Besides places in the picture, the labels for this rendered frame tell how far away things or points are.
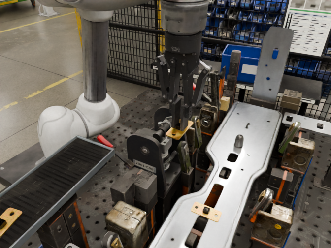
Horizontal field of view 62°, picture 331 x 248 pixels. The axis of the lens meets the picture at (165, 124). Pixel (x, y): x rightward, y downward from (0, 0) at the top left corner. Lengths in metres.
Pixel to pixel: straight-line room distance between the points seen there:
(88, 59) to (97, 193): 0.58
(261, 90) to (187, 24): 0.90
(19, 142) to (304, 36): 2.52
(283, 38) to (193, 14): 0.80
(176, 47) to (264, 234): 0.58
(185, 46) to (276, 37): 0.78
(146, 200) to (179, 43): 0.46
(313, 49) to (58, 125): 1.25
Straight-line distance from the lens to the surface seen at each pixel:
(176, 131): 0.67
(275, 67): 1.32
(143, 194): 0.80
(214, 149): 1.03
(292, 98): 1.34
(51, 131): 1.24
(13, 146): 2.96
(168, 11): 0.53
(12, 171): 1.44
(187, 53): 0.56
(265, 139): 1.13
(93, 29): 1.10
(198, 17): 0.54
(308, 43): 1.57
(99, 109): 1.27
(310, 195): 1.41
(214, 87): 1.10
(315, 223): 1.32
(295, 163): 1.13
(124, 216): 0.72
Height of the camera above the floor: 1.66
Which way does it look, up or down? 35 degrees down
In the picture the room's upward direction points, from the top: straight up
